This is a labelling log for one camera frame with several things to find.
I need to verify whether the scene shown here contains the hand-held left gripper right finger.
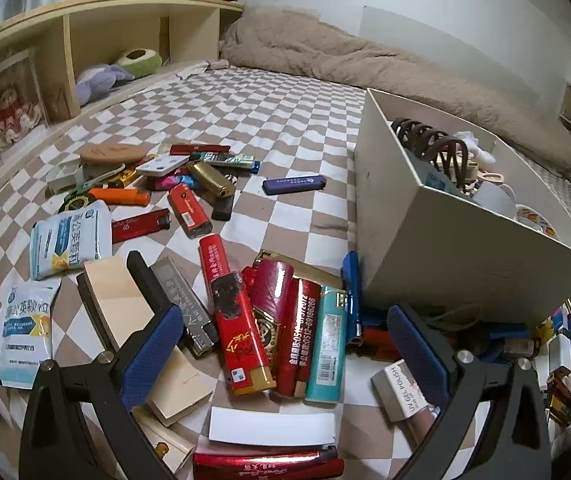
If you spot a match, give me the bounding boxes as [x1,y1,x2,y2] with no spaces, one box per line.
[387,302,551,480]

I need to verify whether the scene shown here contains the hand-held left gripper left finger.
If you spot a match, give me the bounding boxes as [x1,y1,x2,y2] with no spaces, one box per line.
[20,304,185,480]

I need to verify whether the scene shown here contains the pile of lighters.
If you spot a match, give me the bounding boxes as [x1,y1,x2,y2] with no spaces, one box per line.
[535,280,571,426]
[60,142,401,403]

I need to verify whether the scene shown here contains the white cardboard box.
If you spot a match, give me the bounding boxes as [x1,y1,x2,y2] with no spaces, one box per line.
[354,87,571,326]

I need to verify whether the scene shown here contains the white small carton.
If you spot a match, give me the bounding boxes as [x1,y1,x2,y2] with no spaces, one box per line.
[370,362,429,423]

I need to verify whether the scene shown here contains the beige small box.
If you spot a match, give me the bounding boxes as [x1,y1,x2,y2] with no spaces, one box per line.
[146,345,214,426]

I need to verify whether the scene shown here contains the wooden block with black edge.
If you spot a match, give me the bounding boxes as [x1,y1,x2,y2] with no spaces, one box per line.
[76,251,176,353]

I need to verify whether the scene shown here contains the beige printed box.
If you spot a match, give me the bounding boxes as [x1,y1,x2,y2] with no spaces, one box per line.
[133,407,196,476]

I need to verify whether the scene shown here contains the blue white medicine sachet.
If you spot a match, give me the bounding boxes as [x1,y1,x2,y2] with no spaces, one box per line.
[30,200,113,281]
[0,280,61,391]

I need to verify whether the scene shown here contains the glossy red case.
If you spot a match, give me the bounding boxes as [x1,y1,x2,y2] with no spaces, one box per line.
[193,445,343,480]

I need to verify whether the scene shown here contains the oval wooden box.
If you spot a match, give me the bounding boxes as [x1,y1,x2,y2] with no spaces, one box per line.
[80,142,146,167]

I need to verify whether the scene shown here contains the purple lighter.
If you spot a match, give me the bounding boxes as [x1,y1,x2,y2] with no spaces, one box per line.
[262,174,327,196]

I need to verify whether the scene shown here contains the grey hair claw clip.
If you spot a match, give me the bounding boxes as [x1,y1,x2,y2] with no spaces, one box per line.
[390,117,469,196]

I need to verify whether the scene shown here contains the white rolled socks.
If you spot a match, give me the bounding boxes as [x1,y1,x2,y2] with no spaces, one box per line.
[453,130,496,166]

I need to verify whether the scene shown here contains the checkered bed sheet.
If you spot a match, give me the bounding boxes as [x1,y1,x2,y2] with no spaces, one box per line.
[0,60,571,480]

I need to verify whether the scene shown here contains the purple plush toy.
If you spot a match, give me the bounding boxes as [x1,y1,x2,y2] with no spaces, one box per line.
[76,62,134,106]

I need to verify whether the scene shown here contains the doll in clear display box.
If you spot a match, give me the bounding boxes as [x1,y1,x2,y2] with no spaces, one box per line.
[0,50,49,161]

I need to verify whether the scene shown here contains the beige quilted duvet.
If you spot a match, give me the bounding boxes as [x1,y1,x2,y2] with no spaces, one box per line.
[220,7,571,181]

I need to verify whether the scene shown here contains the green avocado plush toy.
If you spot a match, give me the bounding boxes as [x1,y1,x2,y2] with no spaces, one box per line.
[116,49,164,80]

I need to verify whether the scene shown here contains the wooden bedside shelf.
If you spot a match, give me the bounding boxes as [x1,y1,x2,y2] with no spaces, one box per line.
[0,0,244,211]

